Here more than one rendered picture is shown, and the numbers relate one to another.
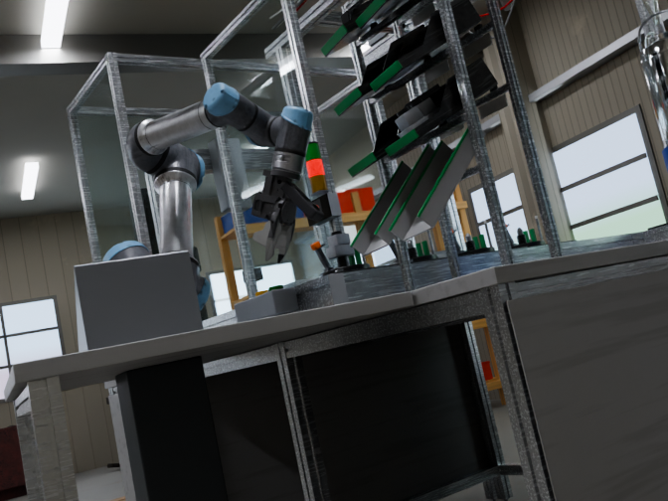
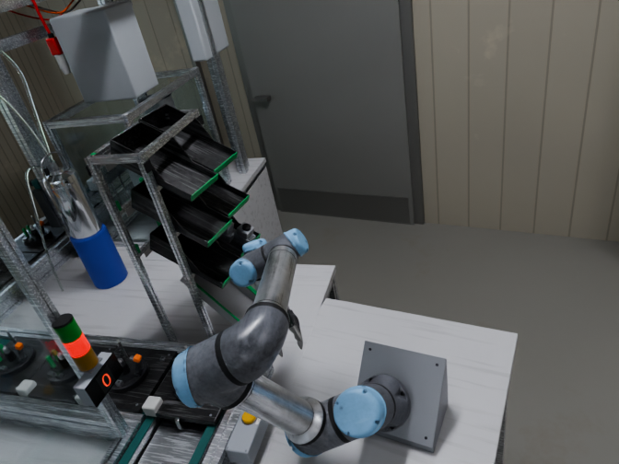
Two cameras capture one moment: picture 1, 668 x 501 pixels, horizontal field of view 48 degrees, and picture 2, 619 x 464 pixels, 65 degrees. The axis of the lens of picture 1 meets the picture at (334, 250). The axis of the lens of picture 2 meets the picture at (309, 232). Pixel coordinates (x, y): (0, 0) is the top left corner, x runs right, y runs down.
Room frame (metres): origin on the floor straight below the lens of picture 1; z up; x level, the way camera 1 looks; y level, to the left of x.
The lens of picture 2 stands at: (2.19, 1.13, 2.11)
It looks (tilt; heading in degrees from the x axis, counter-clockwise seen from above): 32 degrees down; 239
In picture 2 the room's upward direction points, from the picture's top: 12 degrees counter-clockwise
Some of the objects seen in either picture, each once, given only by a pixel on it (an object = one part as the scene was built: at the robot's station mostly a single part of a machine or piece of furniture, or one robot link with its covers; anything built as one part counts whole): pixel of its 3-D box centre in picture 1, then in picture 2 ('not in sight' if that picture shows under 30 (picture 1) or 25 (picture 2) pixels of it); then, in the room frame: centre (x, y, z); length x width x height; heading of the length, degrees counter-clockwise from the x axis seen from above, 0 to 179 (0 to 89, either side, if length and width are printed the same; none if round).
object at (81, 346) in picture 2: (315, 169); (75, 343); (2.24, 0.00, 1.33); 0.05 x 0.05 x 0.05
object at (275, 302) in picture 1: (264, 306); (251, 423); (1.95, 0.21, 0.93); 0.21 x 0.07 x 0.06; 37
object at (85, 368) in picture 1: (178, 354); (370, 419); (1.66, 0.39, 0.84); 0.90 x 0.70 x 0.03; 26
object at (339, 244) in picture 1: (341, 244); not in sight; (2.02, -0.02, 1.06); 0.08 x 0.04 x 0.07; 127
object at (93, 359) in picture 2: (318, 184); (85, 357); (2.24, 0.00, 1.28); 0.05 x 0.05 x 0.05
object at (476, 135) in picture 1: (445, 126); (186, 239); (1.80, -0.33, 1.26); 0.36 x 0.21 x 0.80; 37
